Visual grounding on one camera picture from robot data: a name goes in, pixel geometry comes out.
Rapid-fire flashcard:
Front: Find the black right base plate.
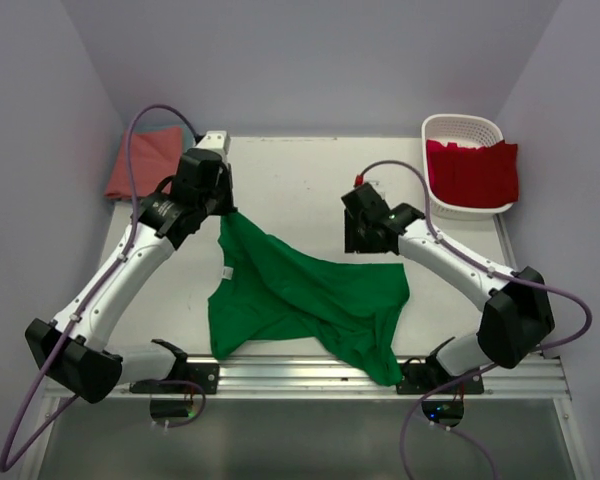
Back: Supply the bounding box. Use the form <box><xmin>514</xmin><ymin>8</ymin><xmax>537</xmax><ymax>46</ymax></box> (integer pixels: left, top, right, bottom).
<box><xmin>396</xmin><ymin>357</ymin><xmax>485</xmax><ymax>395</ymax></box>

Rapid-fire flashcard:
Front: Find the red t-shirt in basket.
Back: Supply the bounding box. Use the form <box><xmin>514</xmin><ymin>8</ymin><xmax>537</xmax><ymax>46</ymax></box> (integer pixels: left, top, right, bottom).
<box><xmin>425</xmin><ymin>140</ymin><xmax>519</xmax><ymax>209</ymax></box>

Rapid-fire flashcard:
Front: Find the green t-shirt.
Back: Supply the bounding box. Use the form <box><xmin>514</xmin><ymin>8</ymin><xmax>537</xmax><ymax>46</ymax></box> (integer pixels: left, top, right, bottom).
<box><xmin>208</xmin><ymin>213</ymin><xmax>410</xmax><ymax>386</ymax></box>

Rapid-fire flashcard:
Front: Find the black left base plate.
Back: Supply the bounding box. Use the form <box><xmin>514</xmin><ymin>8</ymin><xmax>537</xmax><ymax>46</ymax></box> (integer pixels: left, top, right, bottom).
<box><xmin>129</xmin><ymin>361</ymin><xmax>220</xmax><ymax>394</ymax></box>

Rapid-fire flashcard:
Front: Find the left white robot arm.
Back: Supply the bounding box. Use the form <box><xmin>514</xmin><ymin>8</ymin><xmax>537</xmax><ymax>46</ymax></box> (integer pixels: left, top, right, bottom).
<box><xmin>25</xmin><ymin>146</ymin><xmax>236</xmax><ymax>403</ymax></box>

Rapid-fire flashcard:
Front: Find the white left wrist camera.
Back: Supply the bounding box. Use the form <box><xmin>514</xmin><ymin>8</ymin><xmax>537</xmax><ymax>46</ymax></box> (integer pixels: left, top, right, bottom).
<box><xmin>194</xmin><ymin>131</ymin><xmax>231</xmax><ymax>163</ymax></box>

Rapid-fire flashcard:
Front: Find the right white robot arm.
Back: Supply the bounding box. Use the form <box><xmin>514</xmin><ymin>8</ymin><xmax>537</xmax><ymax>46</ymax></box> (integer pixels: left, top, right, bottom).
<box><xmin>342</xmin><ymin>183</ymin><xmax>555</xmax><ymax>393</ymax></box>

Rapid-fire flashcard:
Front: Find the aluminium mounting rail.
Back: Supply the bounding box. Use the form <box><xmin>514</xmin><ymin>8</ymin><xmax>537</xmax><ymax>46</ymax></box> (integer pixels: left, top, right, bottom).
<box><xmin>44</xmin><ymin>355</ymin><xmax>574</xmax><ymax>400</ymax></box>

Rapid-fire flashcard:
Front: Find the folded light blue t-shirt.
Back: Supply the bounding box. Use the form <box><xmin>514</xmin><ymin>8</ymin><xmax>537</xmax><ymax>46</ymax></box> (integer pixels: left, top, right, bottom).
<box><xmin>133</xmin><ymin>123</ymin><xmax>194</xmax><ymax>150</ymax></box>

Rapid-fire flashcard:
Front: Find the white perforated laundry basket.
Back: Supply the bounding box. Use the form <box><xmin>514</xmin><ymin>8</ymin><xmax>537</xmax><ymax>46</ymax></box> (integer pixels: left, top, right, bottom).
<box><xmin>421</xmin><ymin>114</ymin><xmax>520</xmax><ymax>221</ymax></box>

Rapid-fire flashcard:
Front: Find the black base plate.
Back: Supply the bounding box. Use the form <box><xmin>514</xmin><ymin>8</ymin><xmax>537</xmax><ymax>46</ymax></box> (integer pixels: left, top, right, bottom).
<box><xmin>129</xmin><ymin>361</ymin><xmax>220</xmax><ymax>394</ymax></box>
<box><xmin>396</xmin><ymin>357</ymin><xmax>485</xmax><ymax>395</ymax></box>

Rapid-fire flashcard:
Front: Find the folded salmon pink t-shirt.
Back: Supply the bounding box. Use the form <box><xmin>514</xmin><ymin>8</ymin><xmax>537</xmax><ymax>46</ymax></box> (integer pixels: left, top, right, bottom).
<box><xmin>104</xmin><ymin>126</ymin><xmax>187</xmax><ymax>200</ymax></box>

